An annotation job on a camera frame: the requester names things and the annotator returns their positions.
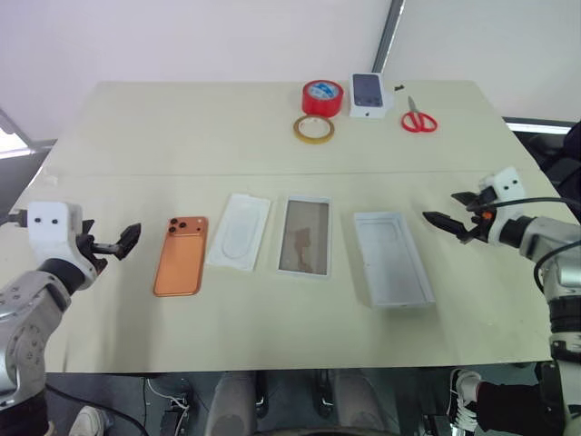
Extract white moulded insert tray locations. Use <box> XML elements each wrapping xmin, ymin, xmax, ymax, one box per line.
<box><xmin>204</xmin><ymin>193</ymin><xmax>272</xmax><ymax>273</ymax></box>

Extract black trouser leg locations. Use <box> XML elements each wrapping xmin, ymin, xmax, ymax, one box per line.
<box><xmin>475</xmin><ymin>380</ymin><xmax>548</xmax><ymax>433</ymax></box>

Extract white floor cable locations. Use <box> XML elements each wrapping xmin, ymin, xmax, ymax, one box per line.
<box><xmin>144</xmin><ymin>375</ymin><xmax>194</xmax><ymax>436</ymax></box>

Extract grey metal frame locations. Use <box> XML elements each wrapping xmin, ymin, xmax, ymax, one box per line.
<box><xmin>0</xmin><ymin>107</ymin><xmax>56</xmax><ymax>161</ymax></box>

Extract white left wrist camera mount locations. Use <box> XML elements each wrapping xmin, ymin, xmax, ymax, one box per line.
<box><xmin>25</xmin><ymin>201</ymin><xmax>99</xmax><ymax>278</ymax></box>

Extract printed white phone box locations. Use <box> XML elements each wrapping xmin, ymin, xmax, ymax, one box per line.
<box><xmin>348</xmin><ymin>72</ymin><xmax>395</xmax><ymax>121</ymax></box>

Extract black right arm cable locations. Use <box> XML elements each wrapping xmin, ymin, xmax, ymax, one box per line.
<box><xmin>483</xmin><ymin>195</ymin><xmax>581</xmax><ymax>292</ymax></box>

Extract grey metal post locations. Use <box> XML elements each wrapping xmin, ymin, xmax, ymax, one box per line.
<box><xmin>370</xmin><ymin>0</ymin><xmax>408</xmax><ymax>74</ymax></box>

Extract yellow tape roll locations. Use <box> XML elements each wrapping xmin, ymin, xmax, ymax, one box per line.
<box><xmin>292</xmin><ymin>114</ymin><xmax>337</xmax><ymax>145</ymax></box>

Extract black floor cable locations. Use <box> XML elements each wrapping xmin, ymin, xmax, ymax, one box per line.
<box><xmin>44</xmin><ymin>384</ymin><xmax>149</xmax><ymax>436</ymax></box>

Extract red-handled scissors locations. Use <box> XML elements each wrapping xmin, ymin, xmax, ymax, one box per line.
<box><xmin>400</xmin><ymin>95</ymin><xmax>439</xmax><ymax>134</ymax></box>

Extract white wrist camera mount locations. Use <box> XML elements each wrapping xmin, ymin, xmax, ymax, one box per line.
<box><xmin>25</xmin><ymin>201</ymin><xmax>99</xmax><ymax>278</ymax></box>
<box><xmin>478</xmin><ymin>166</ymin><xmax>523</xmax><ymax>244</ymax></box>

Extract red tape roll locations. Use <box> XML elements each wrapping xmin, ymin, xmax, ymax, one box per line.
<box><xmin>300</xmin><ymin>80</ymin><xmax>344</xmax><ymax>118</ymax></box>

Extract white and black sneaker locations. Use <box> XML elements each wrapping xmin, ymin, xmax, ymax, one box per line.
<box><xmin>448</xmin><ymin>368</ymin><xmax>483</xmax><ymax>431</ymax></box>

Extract grey robot leg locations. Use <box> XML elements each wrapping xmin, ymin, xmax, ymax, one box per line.
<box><xmin>205</xmin><ymin>371</ymin><xmax>258</xmax><ymax>436</ymax></box>
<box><xmin>330</xmin><ymin>369</ymin><xmax>388</xmax><ymax>436</ymax></box>

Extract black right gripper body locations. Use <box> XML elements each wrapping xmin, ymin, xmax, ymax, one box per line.
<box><xmin>465</xmin><ymin>186</ymin><xmax>497</xmax><ymax>244</ymax></box>

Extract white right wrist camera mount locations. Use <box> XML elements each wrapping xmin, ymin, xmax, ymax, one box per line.
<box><xmin>478</xmin><ymin>166</ymin><xmax>523</xmax><ymax>244</ymax></box>

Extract orange smartphone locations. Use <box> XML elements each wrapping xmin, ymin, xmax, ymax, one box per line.
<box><xmin>152</xmin><ymin>215</ymin><xmax>210</xmax><ymax>298</ymax></box>

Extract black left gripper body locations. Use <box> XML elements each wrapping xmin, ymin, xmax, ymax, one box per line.
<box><xmin>75</xmin><ymin>225</ymin><xmax>109</xmax><ymax>276</ymax></box>

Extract white phone box lid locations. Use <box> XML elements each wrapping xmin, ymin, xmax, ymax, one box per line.
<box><xmin>353</xmin><ymin>210</ymin><xmax>437</xmax><ymax>310</ymax></box>

